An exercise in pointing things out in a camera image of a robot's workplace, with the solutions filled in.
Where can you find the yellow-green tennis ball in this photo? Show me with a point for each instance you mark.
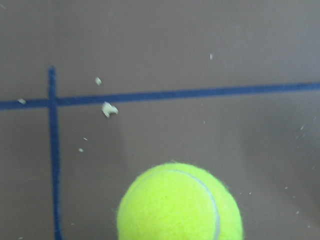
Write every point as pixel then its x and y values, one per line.
pixel 178 201

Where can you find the white debris crumb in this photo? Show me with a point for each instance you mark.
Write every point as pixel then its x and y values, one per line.
pixel 108 109

